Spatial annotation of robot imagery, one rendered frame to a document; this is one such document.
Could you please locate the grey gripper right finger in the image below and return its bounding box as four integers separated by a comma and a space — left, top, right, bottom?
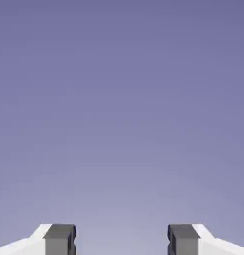
167, 223, 244, 255

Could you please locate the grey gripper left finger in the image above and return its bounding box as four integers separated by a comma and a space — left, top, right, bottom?
0, 223, 77, 255

